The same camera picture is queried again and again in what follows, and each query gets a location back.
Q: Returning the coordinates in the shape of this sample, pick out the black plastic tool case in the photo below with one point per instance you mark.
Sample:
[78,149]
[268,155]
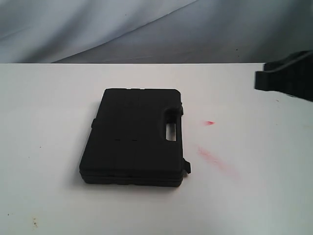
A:
[136,139]

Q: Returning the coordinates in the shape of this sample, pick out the white backdrop cloth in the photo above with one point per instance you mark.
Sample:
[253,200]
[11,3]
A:
[153,31]

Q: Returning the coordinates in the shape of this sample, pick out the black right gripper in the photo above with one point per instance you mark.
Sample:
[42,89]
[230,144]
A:
[292,75]

